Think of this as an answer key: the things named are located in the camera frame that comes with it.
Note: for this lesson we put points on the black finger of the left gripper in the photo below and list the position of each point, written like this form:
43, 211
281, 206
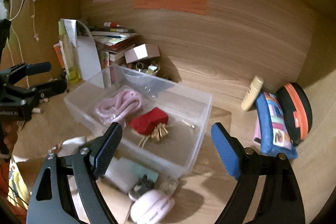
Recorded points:
48, 89

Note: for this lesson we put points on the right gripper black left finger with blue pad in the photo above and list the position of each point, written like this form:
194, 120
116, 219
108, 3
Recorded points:
51, 200

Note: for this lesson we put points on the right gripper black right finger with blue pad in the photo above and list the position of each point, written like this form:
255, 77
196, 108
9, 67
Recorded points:
281, 200

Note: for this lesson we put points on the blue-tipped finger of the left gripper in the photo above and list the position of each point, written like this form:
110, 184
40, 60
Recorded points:
14, 74

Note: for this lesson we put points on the white mint box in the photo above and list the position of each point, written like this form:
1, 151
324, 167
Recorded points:
124, 174

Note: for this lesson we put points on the black small keychain figure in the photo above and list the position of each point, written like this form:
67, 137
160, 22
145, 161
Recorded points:
143, 185

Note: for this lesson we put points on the pink round jar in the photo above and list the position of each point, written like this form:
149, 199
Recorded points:
151, 207

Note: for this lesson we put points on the yellow liquid bottle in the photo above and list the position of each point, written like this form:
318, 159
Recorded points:
67, 41

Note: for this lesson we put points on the white curved file holder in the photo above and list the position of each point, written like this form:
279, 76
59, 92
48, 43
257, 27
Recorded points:
84, 51

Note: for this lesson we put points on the white crumpled cloth bag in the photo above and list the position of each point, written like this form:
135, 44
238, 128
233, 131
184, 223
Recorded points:
68, 147

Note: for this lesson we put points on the blue patchwork pencil pouch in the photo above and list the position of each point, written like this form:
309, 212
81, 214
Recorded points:
271, 129

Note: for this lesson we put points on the stack of books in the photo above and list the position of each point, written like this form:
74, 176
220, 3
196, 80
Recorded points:
112, 43

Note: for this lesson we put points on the red white glue stick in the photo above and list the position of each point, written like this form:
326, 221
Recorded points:
112, 25

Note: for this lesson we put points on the black orange zipper case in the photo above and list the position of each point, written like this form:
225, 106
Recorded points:
297, 111

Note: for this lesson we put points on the small pink white box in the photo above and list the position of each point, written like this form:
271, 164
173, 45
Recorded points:
142, 52

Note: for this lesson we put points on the bowl of trinkets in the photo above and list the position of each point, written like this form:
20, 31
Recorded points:
148, 66

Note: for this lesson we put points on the red pouch with gold charm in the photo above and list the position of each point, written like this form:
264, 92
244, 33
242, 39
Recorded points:
151, 124

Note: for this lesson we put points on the clear plastic storage bin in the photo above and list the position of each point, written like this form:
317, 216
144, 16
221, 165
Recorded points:
127, 94

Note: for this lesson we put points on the cream lotion tube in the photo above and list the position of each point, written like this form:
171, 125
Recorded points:
252, 93

